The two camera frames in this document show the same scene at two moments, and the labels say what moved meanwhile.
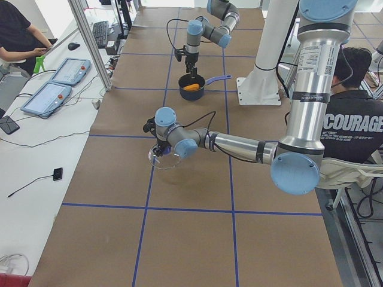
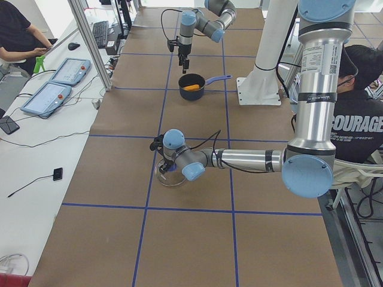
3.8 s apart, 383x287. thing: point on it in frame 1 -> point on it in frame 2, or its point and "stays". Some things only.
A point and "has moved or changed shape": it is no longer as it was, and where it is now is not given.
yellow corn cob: x=194 y=86 stays
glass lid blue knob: x=170 y=158 has moved or changed shape
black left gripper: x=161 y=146 -> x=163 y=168
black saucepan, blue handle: x=197 y=94 stays
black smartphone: x=8 y=125 stays
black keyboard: x=100 y=30 stays
